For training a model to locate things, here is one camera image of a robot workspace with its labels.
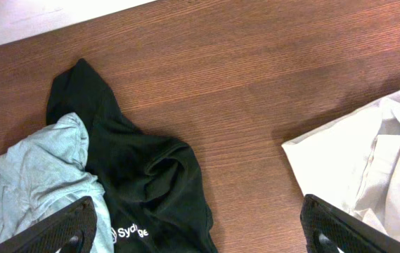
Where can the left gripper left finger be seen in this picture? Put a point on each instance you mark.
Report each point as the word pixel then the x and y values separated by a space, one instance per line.
pixel 70 230

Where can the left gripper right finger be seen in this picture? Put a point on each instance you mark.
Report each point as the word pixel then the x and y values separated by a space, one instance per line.
pixel 328 229

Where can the white t-shirt black print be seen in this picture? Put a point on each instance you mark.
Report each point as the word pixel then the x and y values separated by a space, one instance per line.
pixel 353 163

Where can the light blue-grey shirt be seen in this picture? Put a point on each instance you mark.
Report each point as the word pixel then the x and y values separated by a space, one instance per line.
pixel 46 172

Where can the black t-shirt white logo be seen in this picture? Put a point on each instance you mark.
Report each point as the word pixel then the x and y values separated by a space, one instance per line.
pixel 153 184

